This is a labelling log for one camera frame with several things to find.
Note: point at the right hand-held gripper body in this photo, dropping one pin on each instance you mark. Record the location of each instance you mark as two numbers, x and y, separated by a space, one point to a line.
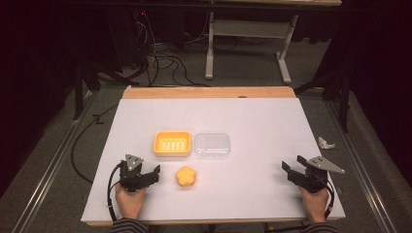
315 176

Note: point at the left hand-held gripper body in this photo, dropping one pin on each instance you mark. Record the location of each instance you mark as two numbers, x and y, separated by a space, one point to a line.
131 176

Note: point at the person's left hand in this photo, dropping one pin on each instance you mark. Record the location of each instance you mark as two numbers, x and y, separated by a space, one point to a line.
130 202

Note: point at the person's right hand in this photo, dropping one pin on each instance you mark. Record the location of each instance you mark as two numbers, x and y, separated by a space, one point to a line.
315 204

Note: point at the crumpled white paper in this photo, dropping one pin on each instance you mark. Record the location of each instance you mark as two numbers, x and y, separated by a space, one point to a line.
325 143

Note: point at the orange soap dish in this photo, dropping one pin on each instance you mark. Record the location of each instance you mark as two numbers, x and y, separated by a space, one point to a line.
172 144

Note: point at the orange flower-shaped soap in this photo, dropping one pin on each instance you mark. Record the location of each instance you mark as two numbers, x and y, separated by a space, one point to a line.
186 176

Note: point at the clear plastic soap dish lid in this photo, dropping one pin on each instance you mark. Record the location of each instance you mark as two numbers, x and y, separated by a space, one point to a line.
212 145

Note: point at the white table mat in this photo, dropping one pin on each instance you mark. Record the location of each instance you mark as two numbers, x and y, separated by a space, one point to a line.
246 116

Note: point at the black metal stand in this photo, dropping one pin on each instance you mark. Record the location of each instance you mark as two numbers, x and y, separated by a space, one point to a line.
78 90
344 97

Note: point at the dark computer tower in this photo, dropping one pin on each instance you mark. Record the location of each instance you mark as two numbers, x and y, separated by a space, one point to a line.
126 39

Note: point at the metal floor rail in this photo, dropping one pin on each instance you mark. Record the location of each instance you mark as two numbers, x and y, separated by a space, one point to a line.
51 168
359 161

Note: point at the white metal desk frame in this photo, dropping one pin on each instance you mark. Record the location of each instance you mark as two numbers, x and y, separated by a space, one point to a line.
210 48

